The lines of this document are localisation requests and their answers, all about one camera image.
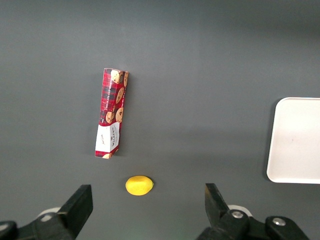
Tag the white rectangular plastic tray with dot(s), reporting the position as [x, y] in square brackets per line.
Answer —
[295, 140]

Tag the red tartan cookie box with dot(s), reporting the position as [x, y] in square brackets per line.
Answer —
[111, 112]

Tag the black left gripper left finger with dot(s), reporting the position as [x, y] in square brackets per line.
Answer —
[75, 212]

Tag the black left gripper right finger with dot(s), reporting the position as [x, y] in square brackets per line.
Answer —
[220, 220]

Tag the yellow lemon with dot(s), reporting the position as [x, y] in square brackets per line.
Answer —
[138, 185]

